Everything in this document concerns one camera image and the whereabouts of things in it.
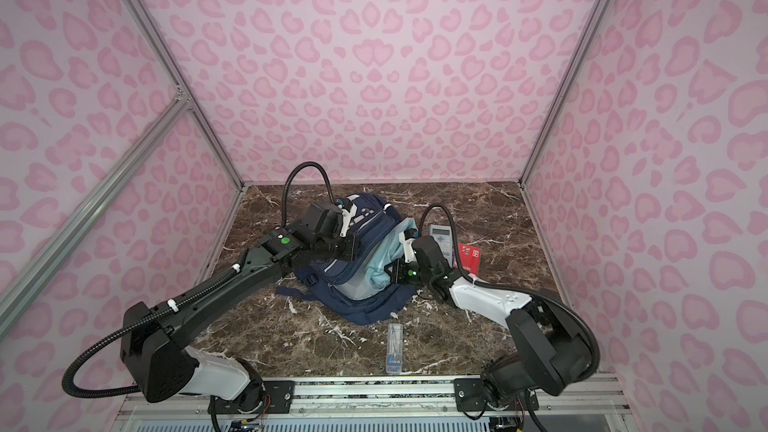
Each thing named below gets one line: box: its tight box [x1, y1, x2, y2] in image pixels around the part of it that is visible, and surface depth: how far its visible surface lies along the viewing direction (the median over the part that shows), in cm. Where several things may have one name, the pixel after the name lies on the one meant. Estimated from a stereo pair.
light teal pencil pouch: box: [346, 218, 419, 299], surface depth 87 cm
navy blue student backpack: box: [275, 195, 416, 325], surface depth 84 cm
